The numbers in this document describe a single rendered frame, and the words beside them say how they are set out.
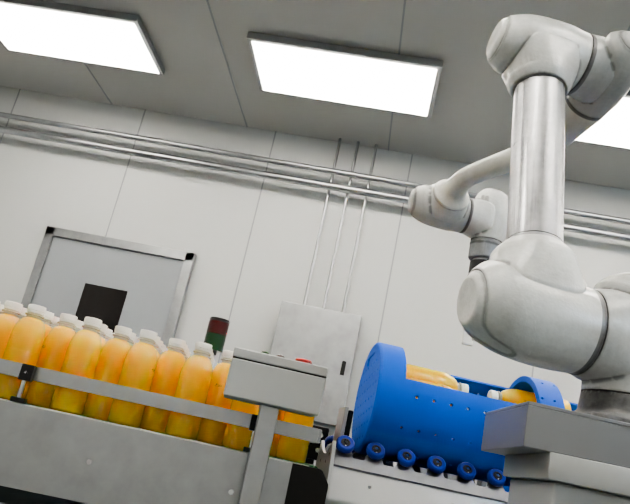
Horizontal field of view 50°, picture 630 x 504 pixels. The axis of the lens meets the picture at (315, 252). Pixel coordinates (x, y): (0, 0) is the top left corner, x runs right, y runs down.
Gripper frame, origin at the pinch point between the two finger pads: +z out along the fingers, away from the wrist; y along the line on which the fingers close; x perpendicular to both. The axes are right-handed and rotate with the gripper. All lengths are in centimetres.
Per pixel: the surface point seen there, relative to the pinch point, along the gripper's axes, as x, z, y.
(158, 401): 74, 36, -22
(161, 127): 173, -193, 366
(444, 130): -47, -207, 277
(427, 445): 11.1, 31.9, -12.0
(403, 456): 16.5, 35.5, -12.2
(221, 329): 67, 10, 32
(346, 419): 30.5, 29.7, -6.1
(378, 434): 23.2, 31.8, -12.0
